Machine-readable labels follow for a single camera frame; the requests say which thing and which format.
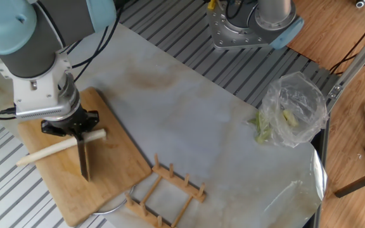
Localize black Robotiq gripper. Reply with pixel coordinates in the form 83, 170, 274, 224
40, 106, 101, 143

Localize clear plastic bag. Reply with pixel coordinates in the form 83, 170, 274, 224
260, 71, 329, 149

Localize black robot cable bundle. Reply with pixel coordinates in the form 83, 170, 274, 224
0, 0, 125, 120

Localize aluminium frame beam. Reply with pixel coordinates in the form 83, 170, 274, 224
326, 18, 365, 111

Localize wooden cutting board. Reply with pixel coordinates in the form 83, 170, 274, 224
16, 87, 153, 227

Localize green vegetable scraps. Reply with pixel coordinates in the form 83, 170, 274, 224
248, 110, 272, 145

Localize dark brown wooden bar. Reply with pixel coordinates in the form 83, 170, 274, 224
333, 166, 365, 199

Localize white scallion stalk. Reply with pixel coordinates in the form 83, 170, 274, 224
16, 128, 107, 167

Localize round metal wire ring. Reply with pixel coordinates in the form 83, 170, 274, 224
92, 185, 136, 216

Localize marble pattern table sheet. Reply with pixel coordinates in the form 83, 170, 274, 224
0, 0, 329, 228

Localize black floor cables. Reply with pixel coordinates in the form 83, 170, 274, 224
330, 9, 365, 75

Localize wooden peg rack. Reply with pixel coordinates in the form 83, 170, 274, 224
124, 154, 207, 228

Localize steel cleaver knife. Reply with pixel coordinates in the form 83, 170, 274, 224
75, 136, 92, 182

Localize pale green vegetable chunk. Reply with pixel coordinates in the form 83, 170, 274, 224
282, 109, 299, 128

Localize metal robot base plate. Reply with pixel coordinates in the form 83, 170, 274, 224
206, 0, 274, 51

